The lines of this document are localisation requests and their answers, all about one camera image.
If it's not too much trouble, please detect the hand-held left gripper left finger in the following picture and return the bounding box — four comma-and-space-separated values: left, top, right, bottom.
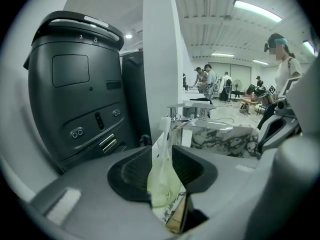
29, 145, 176, 240

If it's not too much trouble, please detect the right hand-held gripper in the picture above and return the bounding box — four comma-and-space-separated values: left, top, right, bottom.
257, 76, 304, 155

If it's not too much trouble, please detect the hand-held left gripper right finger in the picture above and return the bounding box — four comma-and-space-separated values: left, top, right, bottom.
171, 144, 274, 240

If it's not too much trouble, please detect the standing fan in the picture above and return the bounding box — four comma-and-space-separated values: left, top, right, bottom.
230, 79, 243, 103

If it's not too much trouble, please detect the chrome faucet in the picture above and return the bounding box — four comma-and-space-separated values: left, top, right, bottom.
166, 103, 201, 148

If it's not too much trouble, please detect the black cloth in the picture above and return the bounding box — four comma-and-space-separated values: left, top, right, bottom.
189, 96, 211, 103

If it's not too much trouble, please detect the large black machine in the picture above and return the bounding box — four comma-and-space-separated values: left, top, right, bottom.
23, 10, 141, 171

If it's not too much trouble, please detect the narrow black machine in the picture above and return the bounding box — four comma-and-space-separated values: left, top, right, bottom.
119, 50, 153, 150

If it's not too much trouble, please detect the tube ceiling light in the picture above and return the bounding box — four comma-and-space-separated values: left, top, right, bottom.
232, 0, 284, 24

